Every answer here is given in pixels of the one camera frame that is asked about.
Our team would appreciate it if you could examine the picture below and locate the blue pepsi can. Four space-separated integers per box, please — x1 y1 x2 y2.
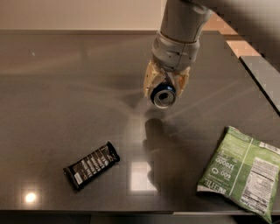
150 84 176 109

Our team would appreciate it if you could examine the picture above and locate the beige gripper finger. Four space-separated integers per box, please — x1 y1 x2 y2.
143 60 165 98
173 67 191 97

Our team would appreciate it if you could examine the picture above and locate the green chip bag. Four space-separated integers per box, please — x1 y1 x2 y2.
197 126 280 223

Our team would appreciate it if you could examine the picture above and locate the black snack bar wrapper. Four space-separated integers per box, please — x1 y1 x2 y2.
63 142 120 191

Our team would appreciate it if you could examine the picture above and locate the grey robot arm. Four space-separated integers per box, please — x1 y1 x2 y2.
143 0 280 97

